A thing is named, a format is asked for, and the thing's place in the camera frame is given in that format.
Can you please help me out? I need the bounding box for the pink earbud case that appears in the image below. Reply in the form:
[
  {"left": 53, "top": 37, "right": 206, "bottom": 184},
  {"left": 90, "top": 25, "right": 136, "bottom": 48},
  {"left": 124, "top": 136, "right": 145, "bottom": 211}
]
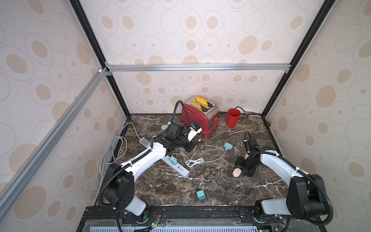
[{"left": 232, "top": 168, "right": 242, "bottom": 178}]

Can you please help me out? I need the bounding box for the teal charger with white cable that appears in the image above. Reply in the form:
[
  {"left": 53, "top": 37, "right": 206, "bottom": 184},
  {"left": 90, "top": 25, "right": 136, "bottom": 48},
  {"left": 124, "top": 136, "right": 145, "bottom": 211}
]
[{"left": 170, "top": 148, "right": 188, "bottom": 167}]

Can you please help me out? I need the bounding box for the blue earbud case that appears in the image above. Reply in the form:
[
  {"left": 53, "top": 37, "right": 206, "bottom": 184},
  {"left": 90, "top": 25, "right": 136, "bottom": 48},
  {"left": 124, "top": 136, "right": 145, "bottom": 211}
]
[{"left": 224, "top": 143, "right": 233, "bottom": 150}]

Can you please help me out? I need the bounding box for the teal charger plug white cable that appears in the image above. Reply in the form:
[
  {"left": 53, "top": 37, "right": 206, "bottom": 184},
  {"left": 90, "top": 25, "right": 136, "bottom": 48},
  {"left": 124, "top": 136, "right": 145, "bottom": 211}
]
[{"left": 179, "top": 146, "right": 228, "bottom": 169}]

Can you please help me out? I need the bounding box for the white power strip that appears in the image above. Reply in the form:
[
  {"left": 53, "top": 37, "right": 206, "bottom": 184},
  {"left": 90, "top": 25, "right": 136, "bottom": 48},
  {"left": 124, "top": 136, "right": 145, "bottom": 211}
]
[{"left": 139, "top": 137, "right": 190, "bottom": 178}]

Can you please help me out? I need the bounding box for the teal charger with black cable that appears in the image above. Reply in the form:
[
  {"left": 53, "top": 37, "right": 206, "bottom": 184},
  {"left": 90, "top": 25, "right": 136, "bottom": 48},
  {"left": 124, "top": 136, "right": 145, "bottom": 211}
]
[{"left": 191, "top": 165, "right": 230, "bottom": 202}]

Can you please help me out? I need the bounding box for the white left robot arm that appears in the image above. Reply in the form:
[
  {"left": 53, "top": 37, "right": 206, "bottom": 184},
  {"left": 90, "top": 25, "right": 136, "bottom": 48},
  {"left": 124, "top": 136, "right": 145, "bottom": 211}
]
[{"left": 97, "top": 122, "right": 202, "bottom": 221}]

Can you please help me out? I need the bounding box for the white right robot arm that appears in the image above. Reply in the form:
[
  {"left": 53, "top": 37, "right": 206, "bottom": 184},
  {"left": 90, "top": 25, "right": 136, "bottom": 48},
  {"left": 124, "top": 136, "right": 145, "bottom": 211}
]
[{"left": 234, "top": 138, "right": 334, "bottom": 226}]

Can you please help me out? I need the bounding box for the red polka dot toaster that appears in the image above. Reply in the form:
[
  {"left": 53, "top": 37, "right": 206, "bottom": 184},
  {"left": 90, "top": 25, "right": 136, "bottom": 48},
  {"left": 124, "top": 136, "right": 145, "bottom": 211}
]
[{"left": 181, "top": 96, "right": 220, "bottom": 136}]

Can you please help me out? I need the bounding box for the yellow toast slice front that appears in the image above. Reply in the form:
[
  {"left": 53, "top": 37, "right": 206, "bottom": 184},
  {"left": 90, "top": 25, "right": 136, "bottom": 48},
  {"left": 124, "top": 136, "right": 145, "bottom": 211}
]
[{"left": 189, "top": 101, "right": 203, "bottom": 111}]

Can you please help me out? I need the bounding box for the yellow toast slice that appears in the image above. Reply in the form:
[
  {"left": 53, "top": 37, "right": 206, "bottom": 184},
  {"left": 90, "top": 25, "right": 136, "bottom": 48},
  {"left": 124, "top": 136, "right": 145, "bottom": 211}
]
[
  {"left": 189, "top": 101, "right": 203, "bottom": 111},
  {"left": 195, "top": 96, "right": 208, "bottom": 107}
]

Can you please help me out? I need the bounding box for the yellow toast slice back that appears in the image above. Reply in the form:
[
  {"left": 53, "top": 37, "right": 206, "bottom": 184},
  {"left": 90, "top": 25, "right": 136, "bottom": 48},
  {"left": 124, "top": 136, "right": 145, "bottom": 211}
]
[{"left": 195, "top": 96, "right": 208, "bottom": 107}]

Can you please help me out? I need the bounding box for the red plastic cup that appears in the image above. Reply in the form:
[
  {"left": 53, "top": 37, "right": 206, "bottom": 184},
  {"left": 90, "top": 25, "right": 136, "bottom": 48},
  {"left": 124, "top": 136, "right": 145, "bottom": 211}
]
[{"left": 226, "top": 109, "right": 241, "bottom": 127}]

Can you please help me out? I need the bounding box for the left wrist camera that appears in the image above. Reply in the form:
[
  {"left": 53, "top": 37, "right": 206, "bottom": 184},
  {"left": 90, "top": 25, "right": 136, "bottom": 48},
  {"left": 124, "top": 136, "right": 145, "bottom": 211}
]
[{"left": 187, "top": 124, "right": 202, "bottom": 142}]

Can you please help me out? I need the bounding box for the toaster black power cord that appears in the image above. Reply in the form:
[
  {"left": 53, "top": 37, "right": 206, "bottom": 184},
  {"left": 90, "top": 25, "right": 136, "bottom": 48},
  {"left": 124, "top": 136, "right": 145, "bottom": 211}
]
[{"left": 234, "top": 106, "right": 261, "bottom": 119}]

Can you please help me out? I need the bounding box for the grey power strip cord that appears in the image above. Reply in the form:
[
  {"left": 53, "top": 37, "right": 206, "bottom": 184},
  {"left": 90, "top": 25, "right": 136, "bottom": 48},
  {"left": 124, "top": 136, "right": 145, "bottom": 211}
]
[{"left": 99, "top": 121, "right": 143, "bottom": 182}]

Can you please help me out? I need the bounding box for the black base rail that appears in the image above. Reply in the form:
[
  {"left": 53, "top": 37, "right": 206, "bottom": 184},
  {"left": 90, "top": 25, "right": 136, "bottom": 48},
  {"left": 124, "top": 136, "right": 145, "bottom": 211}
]
[{"left": 77, "top": 206, "right": 326, "bottom": 232}]

